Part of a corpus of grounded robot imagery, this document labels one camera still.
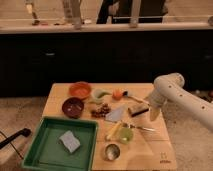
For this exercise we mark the green plastic tray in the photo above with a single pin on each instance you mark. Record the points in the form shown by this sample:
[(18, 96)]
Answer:
[(47, 152)]

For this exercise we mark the wooden table board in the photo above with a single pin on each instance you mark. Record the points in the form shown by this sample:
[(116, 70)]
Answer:
[(148, 151)]

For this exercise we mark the yellow handled knife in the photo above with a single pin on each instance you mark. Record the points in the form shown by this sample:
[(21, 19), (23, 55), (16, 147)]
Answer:
[(112, 131)]

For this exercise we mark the grey cloth piece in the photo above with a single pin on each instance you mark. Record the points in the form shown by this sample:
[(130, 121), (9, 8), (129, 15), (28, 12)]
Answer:
[(115, 115)]

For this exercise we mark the green plastic cup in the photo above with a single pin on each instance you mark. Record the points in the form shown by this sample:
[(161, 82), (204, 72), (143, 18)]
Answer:
[(125, 135)]

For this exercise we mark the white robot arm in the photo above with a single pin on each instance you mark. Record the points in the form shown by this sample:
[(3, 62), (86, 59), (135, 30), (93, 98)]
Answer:
[(170, 87)]

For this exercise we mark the black handle tool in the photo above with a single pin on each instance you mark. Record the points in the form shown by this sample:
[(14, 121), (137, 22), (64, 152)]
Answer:
[(24, 132)]

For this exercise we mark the dark maroon bowl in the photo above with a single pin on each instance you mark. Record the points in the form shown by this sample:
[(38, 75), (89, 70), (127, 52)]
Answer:
[(73, 107)]

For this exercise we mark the small steel cup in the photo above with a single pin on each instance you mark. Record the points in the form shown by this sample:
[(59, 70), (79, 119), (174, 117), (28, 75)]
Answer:
[(112, 152)]

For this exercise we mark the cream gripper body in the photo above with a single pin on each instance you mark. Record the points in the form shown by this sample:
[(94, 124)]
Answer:
[(155, 110)]

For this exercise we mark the white green cup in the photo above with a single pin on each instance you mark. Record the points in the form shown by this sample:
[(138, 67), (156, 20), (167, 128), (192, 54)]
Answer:
[(97, 95)]

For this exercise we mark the orange fruit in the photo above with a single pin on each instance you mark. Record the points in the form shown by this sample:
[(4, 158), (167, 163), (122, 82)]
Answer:
[(117, 94)]

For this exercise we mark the grey sponge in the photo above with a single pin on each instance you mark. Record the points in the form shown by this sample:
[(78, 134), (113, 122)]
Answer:
[(70, 141)]

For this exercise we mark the person in dark clothes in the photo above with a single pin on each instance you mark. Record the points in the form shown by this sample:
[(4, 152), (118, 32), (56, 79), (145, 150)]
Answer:
[(130, 11)]

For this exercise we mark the brown block sponge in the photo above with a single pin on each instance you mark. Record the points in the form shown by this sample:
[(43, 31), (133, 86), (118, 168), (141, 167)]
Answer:
[(138, 109)]

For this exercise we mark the bunch of brown grapes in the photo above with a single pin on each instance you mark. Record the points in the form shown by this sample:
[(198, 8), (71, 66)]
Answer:
[(101, 112)]

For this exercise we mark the small dish brush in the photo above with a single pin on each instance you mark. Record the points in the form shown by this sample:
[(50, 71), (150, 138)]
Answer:
[(129, 95)]

